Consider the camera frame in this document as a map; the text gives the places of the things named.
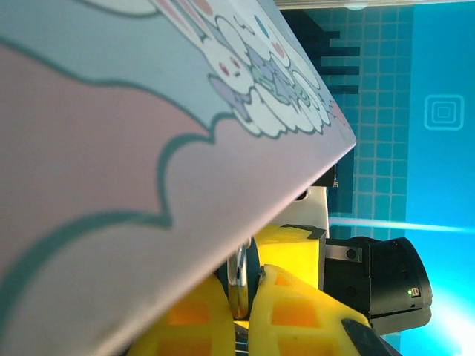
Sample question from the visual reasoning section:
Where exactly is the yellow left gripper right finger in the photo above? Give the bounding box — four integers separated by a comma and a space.
246, 263, 404, 356

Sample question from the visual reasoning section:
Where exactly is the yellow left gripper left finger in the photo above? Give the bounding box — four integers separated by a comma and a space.
128, 274, 237, 356

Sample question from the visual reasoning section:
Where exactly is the pink cartoon mouse pad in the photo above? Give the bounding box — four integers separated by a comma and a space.
0, 0, 358, 356

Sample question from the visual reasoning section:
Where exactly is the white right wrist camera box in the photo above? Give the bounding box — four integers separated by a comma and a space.
292, 184, 330, 239

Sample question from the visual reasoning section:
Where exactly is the aluminium right rear frame post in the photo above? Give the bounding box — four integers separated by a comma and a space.
276, 0, 475, 11

